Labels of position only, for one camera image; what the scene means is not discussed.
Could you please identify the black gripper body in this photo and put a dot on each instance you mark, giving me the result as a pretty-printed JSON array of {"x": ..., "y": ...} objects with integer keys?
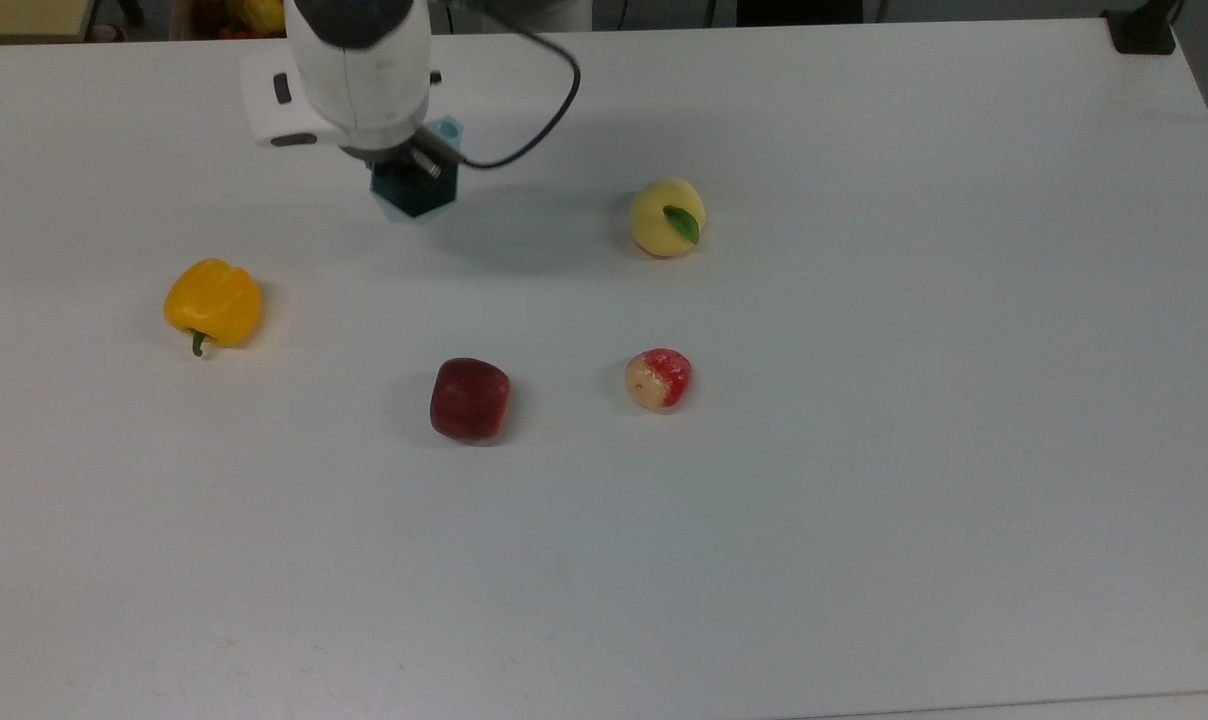
[{"x": 419, "y": 160}]

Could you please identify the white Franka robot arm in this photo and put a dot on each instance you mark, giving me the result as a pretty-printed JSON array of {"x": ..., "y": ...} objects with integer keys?
[{"x": 359, "y": 70}]

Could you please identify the yellow and red toy pile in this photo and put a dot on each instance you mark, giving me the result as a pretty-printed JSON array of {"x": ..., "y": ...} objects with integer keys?
[{"x": 244, "y": 16}]

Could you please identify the dark red apple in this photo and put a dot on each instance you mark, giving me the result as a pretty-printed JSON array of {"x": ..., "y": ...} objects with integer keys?
[{"x": 470, "y": 400}]

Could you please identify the yellow bell pepper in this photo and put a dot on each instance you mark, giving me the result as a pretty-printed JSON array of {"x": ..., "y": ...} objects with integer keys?
[{"x": 214, "y": 303}]

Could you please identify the pale yellow peach with leaf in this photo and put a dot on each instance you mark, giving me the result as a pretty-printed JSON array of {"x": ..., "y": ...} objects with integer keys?
[{"x": 667, "y": 217}]

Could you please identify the red and yellow peach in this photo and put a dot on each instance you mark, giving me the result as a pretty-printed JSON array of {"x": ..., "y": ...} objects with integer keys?
[{"x": 658, "y": 379}]

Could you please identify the wooden furniture top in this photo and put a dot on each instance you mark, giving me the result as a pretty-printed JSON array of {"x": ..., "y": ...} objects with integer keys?
[{"x": 24, "y": 18}]

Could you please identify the black clamp mount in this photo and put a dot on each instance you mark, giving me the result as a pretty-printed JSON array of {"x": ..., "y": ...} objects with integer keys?
[{"x": 1142, "y": 28}]

